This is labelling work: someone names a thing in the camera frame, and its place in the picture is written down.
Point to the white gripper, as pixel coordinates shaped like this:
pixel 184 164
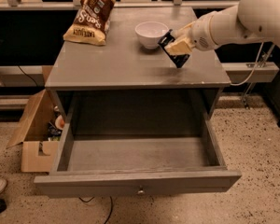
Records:
pixel 200 34

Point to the dark blue rxbar wrapper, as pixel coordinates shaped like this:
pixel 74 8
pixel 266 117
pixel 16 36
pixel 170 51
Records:
pixel 167 39

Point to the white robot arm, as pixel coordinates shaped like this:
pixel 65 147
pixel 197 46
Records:
pixel 250 21

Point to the silver drawer knob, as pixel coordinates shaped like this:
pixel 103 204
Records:
pixel 141 191

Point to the grey open drawer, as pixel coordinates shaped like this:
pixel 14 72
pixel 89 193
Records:
pixel 117 165

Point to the white ceramic bowl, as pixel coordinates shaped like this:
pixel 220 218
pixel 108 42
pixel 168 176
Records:
pixel 150 32

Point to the grey wooden cabinet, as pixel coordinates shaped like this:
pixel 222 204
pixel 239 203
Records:
pixel 126 89

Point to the brown yellow chip bag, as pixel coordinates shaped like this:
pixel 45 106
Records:
pixel 91 23

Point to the items inside cardboard box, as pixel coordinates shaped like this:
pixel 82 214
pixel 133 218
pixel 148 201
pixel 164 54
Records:
pixel 55 126

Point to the open cardboard box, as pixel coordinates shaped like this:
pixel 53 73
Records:
pixel 38 152

